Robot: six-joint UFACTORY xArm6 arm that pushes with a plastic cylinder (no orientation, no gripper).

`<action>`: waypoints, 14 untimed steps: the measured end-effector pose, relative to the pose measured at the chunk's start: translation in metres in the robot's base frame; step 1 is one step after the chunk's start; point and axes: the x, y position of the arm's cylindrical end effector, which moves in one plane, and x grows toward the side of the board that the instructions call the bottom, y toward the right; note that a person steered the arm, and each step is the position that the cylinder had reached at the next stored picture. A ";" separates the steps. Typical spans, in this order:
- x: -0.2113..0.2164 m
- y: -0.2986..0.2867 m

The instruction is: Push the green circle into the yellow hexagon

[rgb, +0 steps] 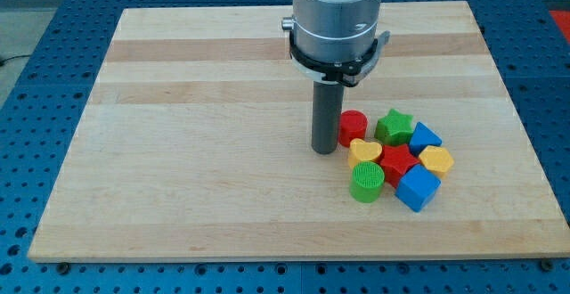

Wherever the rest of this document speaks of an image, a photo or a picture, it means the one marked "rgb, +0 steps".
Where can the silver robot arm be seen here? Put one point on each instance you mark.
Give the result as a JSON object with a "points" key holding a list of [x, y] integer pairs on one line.
{"points": [[333, 30]]}

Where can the yellow hexagon block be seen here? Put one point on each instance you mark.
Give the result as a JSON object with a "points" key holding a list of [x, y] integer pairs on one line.
{"points": [[438, 160]]}

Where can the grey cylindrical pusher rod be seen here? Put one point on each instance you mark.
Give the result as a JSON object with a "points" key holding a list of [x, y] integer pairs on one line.
{"points": [[326, 111]]}

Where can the red cylinder block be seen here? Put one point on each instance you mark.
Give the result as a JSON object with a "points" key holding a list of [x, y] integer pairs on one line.
{"points": [[353, 125]]}

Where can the yellow heart block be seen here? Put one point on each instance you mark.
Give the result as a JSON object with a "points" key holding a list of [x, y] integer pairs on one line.
{"points": [[361, 151]]}

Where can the wooden board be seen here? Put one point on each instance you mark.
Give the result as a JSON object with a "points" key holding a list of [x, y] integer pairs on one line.
{"points": [[194, 145]]}

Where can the green cylinder block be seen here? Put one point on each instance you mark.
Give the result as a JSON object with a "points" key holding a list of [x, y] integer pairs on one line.
{"points": [[367, 181]]}

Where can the green star block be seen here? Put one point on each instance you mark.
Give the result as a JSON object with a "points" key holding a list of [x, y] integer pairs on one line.
{"points": [[395, 128]]}

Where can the red star block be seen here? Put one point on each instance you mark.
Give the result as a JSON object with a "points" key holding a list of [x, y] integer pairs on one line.
{"points": [[396, 161]]}

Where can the blue triangle block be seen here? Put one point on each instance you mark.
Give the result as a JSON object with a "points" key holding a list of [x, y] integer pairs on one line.
{"points": [[422, 137]]}

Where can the blue cube block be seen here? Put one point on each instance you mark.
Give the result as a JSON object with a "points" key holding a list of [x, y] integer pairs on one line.
{"points": [[417, 188]]}

